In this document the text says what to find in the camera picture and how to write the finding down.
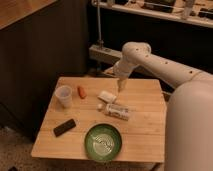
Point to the translucent plastic cup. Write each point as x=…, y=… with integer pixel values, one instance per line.
x=64, y=95

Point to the black rectangular block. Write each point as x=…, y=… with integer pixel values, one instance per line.
x=62, y=128

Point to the green ceramic bowl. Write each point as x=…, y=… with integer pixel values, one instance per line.
x=102, y=143

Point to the wooden table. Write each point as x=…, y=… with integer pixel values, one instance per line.
x=143, y=135

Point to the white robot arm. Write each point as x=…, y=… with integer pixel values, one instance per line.
x=189, y=118

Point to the metal shelf rack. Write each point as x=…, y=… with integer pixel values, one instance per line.
x=172, y=32

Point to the dark wooden cabinet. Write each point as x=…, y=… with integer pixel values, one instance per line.
x=34, y=53

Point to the orange carrot toy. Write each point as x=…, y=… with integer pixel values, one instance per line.
x=81, y=92

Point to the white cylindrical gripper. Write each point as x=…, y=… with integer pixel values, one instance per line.
x=123, y=69

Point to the clear plastic bottle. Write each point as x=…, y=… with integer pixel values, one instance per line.
x=114, y=110

